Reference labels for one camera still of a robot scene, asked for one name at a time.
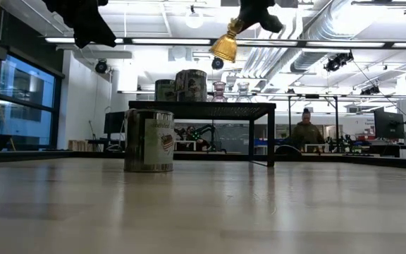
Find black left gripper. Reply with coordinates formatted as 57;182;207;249
42;0;117;49

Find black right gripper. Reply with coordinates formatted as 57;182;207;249
236;0;284;34

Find amber glass candlestick holder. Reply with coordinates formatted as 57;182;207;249
209;17;245;64

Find clear glass candlestick holder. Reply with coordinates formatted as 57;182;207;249
235;81;253;103

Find pink glass candlestick holder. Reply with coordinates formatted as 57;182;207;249
211;81;228;103

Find silver candle tin green label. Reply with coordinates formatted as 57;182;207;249
123;108;176;174
154;78;178;102

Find candle tin brown vanilla label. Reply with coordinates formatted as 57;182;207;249
173;68;209;103

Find round pendant ceiling lamp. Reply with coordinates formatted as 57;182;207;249
184;5;205;30

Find long linear ceiling light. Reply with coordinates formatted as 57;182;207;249
44;37;406;50

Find black computer monitor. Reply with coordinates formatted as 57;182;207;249
374;107;405;140
103;111;126;135

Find black perforated metal shelf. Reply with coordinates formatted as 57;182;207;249
128;100;277;168

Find black ceiling spotlight cluster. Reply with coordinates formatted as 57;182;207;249
323;51;355;73

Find wooden crates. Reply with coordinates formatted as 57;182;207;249
68;139;90;152

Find person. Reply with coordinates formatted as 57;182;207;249
289;107;326;149
185;125;200;142

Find black office chair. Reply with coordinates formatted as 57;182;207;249
275;144;303;157

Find black background desk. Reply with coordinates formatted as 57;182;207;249
364;143;406;158

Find silver ventilation duct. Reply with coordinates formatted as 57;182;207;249
289;0;355;74

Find black aluminium table frame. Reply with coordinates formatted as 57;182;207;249
0;147;406;171

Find black background rig frame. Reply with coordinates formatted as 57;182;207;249
286;93;340;145

